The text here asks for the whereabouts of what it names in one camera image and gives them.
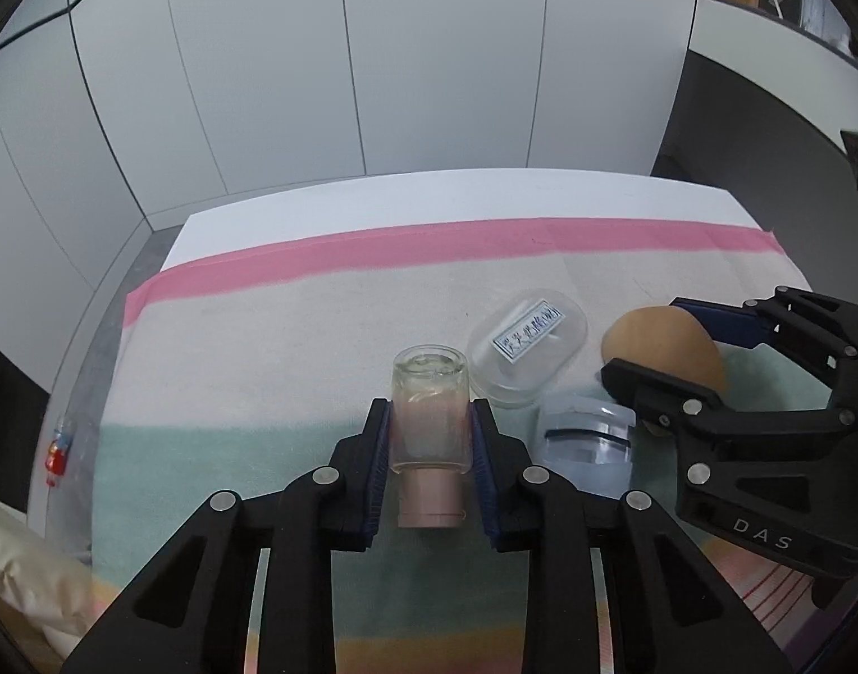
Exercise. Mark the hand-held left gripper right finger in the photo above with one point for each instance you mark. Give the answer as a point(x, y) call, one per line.
point(484, 470)

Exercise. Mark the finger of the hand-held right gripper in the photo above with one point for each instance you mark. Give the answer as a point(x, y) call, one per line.
point(653, 393)
point(727, 326)

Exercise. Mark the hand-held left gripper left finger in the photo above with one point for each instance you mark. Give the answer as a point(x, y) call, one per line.
point(377, 467)

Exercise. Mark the brown makeup sponge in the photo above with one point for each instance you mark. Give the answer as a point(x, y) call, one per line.
point(660, 347)

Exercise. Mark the glass bottle with pink cap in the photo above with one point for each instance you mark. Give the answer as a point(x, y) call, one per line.
point(429, 421)

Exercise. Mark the pale blue eyelash curler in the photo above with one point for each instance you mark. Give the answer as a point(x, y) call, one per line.
point(583, 444)

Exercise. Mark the clear plastic oval case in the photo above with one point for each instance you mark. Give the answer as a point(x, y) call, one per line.
point(527, 347)

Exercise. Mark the striped pastel blanket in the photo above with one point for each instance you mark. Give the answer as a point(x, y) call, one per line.
point(260, 365)

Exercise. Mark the white shelf ledge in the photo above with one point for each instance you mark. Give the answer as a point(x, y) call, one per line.
point(773, 56)

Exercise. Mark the small red tag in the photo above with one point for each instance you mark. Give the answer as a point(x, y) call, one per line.
point(55, 455)

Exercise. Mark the pale blue package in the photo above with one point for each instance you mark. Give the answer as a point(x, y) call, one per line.
point(825, 7)

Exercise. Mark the cream padded chair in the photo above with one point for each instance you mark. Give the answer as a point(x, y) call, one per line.
point(22, 569)

